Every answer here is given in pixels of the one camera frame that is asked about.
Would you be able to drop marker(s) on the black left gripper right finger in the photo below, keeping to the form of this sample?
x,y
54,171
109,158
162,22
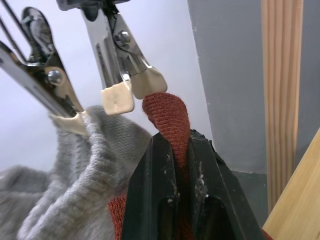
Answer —
x,y
220,200

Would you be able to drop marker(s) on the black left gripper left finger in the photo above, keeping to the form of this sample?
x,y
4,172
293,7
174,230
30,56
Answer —
x,y
150,190

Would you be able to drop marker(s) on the rust red knitted sock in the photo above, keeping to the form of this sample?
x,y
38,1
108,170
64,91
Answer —
x,y
172,117

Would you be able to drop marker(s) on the metal clip with cream pads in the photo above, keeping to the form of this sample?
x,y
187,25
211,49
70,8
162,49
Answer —
x,y
42,72
122,62

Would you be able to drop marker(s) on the grey knitted sock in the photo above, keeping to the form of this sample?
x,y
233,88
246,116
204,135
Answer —
x,y
75,170

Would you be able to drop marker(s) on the light wooden board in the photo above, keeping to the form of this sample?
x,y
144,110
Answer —
x,y
297,195

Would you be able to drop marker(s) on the light wooden post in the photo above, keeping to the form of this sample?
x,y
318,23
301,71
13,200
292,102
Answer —
x,y
281,100

